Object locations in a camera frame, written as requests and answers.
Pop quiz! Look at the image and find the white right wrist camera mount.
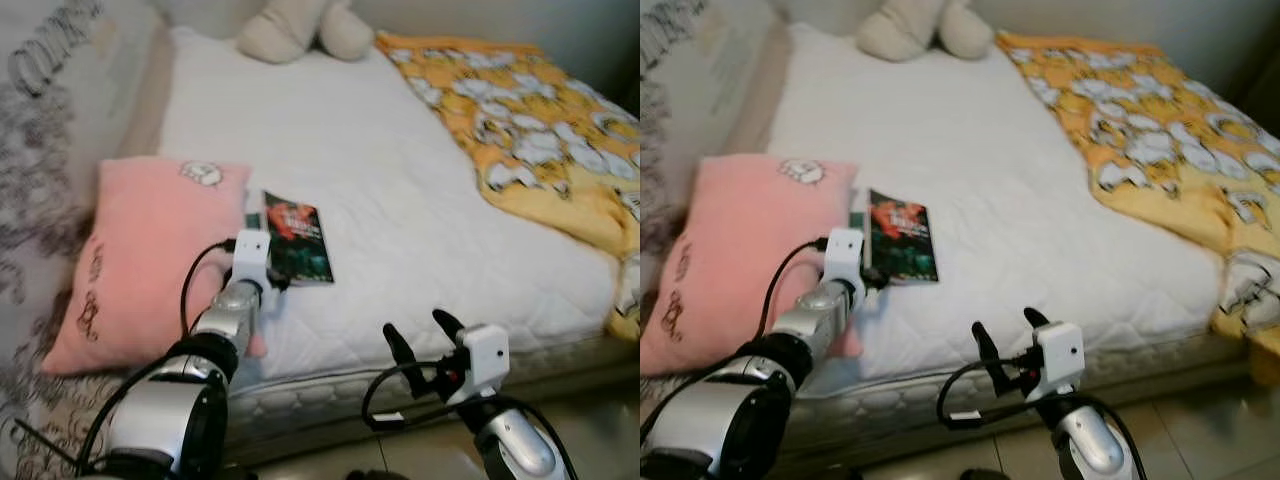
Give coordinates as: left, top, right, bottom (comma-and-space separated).
1032, 320, 1088, 401
455, 323, 511, 401

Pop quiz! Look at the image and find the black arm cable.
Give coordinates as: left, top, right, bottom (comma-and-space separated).
178, 238, 238, 336
762, 238, 831, 336
936, 358, 1041, 431
360, 360, 471, 433

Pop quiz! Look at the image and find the beige plush toy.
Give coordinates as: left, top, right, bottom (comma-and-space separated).
236, 0, 376, 65
855, 0, 996, 63

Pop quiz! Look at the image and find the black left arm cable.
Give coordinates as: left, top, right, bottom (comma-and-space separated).
762, 238, 831, 336
178, 238, 238, 336

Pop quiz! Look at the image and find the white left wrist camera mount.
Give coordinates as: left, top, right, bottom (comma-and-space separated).
230, 229, 273, 291
822, 228, 867, 293

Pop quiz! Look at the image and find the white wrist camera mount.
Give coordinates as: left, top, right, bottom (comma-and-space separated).
1032, 320, 1088, 401
230, 229, 273, 291
822, 228, 867, 293
455, 323, 511, 401

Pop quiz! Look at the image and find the pink pillow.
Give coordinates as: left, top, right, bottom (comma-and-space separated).
40, 155, 269, 376
640, 153, 866, 379

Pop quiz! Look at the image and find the white quilted mattress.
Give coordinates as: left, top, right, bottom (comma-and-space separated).
765, 22, 1261, 451
155, 25, 641, 461

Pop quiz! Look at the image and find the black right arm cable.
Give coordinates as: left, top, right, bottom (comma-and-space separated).
360, 360, 471, 433
936, 358, 1041, 431

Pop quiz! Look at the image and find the book with red green cover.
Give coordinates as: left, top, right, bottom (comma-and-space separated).
262, 190, 335, 286
866, 188, 941, 285

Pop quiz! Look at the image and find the yellow cartoon print blanket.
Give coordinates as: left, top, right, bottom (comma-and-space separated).
995, 30, 1280, 386
375, 30, 641, 346

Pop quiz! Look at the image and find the grey printed headboard panel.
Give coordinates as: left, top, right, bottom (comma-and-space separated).
640, 0, 781, 381
0, 0, 171, 480

